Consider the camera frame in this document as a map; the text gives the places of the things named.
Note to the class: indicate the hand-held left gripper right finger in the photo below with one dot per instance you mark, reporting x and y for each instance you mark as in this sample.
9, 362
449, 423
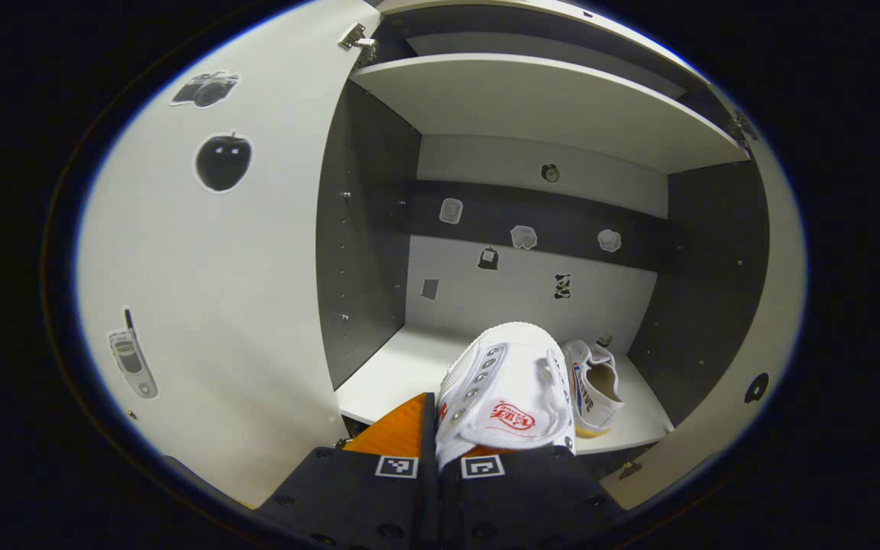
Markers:
532, 496

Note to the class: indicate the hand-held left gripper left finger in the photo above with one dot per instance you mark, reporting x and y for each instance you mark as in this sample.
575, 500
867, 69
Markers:
428, 435

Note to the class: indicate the white canvas shoe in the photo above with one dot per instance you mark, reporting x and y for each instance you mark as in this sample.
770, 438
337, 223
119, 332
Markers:
593, 409
509, 374

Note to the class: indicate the cabinet door with camera sticker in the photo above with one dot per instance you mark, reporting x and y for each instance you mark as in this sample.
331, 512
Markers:
241, 267

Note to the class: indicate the white shoe cabinet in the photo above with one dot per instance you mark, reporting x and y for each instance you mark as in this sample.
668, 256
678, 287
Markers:
707, 290

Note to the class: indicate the metal door hinge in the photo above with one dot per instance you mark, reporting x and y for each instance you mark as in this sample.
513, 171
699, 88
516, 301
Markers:
341, 442
354, 36
742, 126
629, 470

